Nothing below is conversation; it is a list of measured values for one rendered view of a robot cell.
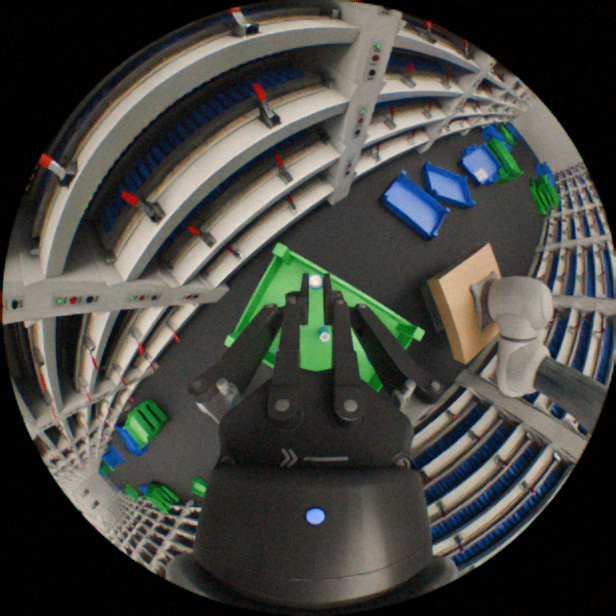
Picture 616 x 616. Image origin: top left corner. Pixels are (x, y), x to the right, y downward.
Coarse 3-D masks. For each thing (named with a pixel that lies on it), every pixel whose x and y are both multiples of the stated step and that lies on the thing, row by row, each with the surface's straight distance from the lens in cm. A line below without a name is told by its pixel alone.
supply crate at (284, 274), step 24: (288, 264) 36; (312, 264) 31; (264, 288) 36; (288, 288) 36; (336, 288) 36; (312, 312) 36; (384, 312) 37; (312, 336) 37; (408, 336) 38; (264, 360) 34; (312, 360) 38; (360, 360) 39
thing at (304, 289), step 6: (306, 276) 21; (306, 282) 19; (300, 288) 17; (306, 288) 17; (300, 294) 16; (306, 294) 16; (300, 300) 16; (306, 300) 16; (300, 306) 16; (306, 306) 16; (300, 312) 16; (306, 312) 16; (300, 318) 17; (306, 318) 17; (300, 324) 17; (306, 324) 17
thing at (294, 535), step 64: (320, 384) 9; (256, 448) 8; (320, 448) 7; (384, 448) 8; (256, 512) 5; (320, 512) 4; (384, 512) 5; (256, 576) 5; (320, 576) 5; (384, 576) 5
